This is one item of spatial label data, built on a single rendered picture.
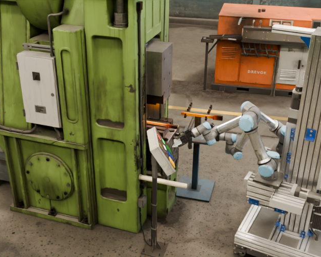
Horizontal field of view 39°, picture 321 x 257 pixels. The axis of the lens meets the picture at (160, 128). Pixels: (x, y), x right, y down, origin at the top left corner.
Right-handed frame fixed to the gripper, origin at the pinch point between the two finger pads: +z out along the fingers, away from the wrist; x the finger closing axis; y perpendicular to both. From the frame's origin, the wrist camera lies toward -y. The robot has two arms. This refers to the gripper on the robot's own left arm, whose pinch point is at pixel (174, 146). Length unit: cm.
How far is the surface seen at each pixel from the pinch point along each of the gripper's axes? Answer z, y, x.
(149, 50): -21, 72, -36
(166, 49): -34, 64, -41
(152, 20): -35, 89, -53
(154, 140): 7.8, 22.4, 15.1
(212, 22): -128, -182, -763
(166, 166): 9.0, 3.0, 27.1
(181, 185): 13.3, -38.6, 0.0
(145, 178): 40.0, -23.2, -14.3
